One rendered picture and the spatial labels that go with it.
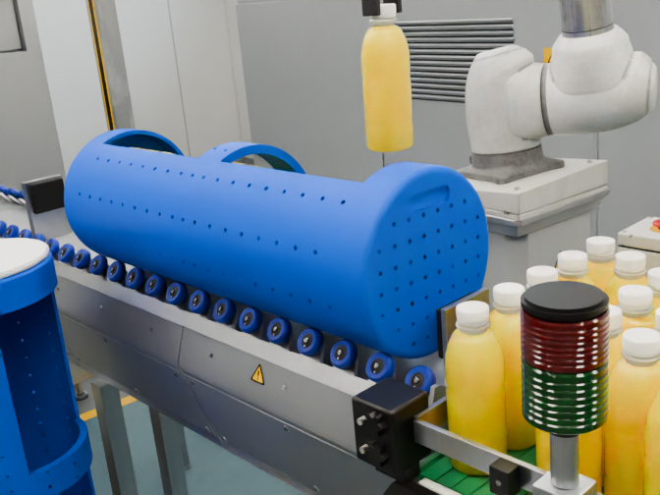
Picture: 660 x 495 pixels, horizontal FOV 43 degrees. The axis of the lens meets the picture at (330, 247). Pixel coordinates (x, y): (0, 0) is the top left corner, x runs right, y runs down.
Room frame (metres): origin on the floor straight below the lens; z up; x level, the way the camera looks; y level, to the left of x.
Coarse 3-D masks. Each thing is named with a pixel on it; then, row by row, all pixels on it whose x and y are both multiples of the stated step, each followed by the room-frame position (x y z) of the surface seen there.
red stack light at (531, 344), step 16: (528, 320) 0.55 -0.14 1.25; (544, 320) 0.54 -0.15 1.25; (592, 320) 0.53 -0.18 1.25; (608, 320) 0.55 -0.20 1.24; (528, 336) 0.55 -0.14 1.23; (544, 336) 0.54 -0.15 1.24; (560, 336) 0.53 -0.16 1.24; (576, 336) 0.53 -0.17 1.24; (592, 336) 0.53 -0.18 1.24; (608, 336) 0.55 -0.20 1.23; (528, 352) 0.55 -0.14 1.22; (544, 352) 0.54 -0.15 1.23; (560, 352) 0.53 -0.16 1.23; (576, 352) 0.53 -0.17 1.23; (592, 352) 0.53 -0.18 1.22; (608, 352) 0.55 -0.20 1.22; (544, 368) 0.54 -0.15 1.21; (560, 368) 0.53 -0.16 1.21; (576, 368) 0.53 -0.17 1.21; (592, 368) 0.53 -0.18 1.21
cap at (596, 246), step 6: (588, 240) 1.11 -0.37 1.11; (594, 240) 1.11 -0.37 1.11; (600, 240) 1.11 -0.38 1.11; (606, 240) 1.11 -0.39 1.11; (612, 240) 1.10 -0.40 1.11; (588, 246) 1.10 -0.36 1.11; (594, 246) 1.09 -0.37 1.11; (600, 246) 1.09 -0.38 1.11; (606, 246) 1.09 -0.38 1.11; (612, 246) 1.09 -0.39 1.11; (588, 252) 1.10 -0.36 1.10; (594, 252) 1.09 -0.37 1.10; (600, 252) 1.09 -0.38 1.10; (606, 252) 1.09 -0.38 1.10; (612, 252) 1.09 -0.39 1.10
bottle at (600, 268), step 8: (592, 256) 1.10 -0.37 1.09; (600, 256) 1.09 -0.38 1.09; (608, 256) 1.09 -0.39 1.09; (592, 264) 1.09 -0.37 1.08; (600, 264) 1.09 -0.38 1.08; (608, 264) 1.09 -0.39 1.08; (592, 272) 1.09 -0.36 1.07; (600, 272) 1.08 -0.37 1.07; (608, 272) 1.08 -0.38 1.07; (592, 280) 1.08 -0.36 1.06; (600, 280) 1.08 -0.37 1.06; (608, 280) 1.08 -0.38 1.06; (600, 288) 1.07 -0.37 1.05
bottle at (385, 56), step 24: (384, 24) 1.24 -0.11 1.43; (384, 48) 1.22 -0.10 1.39; (408, 48) 1.24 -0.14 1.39; (384, 72) 1.22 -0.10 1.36; (408, 72) 1.23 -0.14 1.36; (384, 96) 1.22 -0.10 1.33; (408, 96) 1.23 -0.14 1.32; (384, 120) 1.22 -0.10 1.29; (408, 120) 1.23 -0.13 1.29; (384, 144) 1.22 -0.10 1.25; (408, 144) 1.23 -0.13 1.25
